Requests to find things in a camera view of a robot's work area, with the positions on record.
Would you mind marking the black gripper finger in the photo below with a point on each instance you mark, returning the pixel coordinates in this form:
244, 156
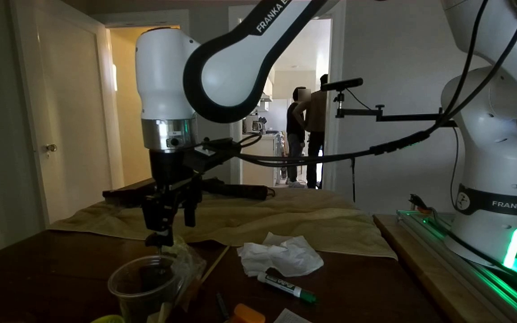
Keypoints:
160, 219
192, 208

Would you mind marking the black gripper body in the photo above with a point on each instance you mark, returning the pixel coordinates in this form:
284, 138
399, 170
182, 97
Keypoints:
171, 172

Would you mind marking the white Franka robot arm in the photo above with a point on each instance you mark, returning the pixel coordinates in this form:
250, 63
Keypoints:
497, 167

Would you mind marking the black keyboard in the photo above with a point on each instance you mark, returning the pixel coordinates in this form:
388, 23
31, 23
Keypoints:
124, 194

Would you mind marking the clear plastic bag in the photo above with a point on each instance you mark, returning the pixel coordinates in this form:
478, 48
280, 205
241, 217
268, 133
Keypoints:
192, 266

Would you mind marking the thin wooden stick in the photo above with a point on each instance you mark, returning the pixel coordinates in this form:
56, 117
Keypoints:
214, 269

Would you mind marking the clear plastic cup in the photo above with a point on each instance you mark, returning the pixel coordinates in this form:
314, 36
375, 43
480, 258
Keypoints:
142, 293

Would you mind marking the white kitchen counter cabinet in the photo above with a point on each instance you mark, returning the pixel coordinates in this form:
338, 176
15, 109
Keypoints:
264, 172

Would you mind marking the silver kitchen appliance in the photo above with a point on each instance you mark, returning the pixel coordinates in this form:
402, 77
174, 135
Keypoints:
255, 126

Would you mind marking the white crumpled tissue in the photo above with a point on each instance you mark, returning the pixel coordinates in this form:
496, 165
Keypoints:
282, 253

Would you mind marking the white room door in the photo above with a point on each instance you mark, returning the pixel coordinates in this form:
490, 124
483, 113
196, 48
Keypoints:
72, 118

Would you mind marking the beige towel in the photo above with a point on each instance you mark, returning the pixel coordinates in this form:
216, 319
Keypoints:
305, 221

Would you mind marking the white marker with green cap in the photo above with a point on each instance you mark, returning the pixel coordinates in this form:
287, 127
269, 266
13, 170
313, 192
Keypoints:
282, 285

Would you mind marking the orange block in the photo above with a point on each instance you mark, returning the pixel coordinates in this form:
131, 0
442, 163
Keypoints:
248, 314

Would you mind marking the metal door knob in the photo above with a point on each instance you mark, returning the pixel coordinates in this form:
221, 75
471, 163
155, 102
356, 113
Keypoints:
49, 147

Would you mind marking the small white card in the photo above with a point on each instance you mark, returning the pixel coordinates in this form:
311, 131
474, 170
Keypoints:
289, 316

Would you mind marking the person in tan shirt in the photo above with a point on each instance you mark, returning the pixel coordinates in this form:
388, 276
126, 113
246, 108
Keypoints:
316, 113

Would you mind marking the wooden base board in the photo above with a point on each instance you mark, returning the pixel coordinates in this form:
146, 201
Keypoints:
426, 262

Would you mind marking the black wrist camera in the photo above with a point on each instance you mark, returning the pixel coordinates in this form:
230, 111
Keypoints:
219, 145

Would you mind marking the aluminium rail with green light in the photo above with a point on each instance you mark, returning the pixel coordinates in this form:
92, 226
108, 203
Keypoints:
435, 226

